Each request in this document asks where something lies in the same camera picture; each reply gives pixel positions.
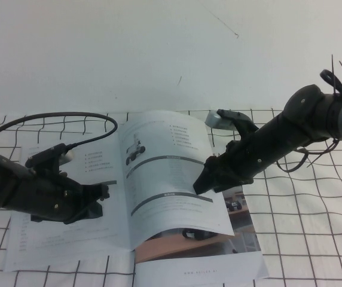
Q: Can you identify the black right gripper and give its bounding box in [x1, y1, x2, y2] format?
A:
[193, 127, 277, 196]

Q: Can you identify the white product catalogue book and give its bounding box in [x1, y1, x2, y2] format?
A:
[3, 109, 270, 281]

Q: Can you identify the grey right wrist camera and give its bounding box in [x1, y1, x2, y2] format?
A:
[205, 108, 259, 142]

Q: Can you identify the white black-grid tablecloth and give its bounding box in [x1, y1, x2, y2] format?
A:
[0, 108, 342, 287]

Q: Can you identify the thick black cable loop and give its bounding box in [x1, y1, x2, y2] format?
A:
[319, 68, 342, 94]

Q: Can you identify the black left camera cable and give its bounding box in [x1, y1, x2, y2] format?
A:
[0, 111, 120, 149]

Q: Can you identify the thin black cable loop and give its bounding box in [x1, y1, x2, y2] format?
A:
[274, 145, 310, 174]

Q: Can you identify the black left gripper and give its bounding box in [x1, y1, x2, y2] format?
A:
[5, 174, 111, 225]

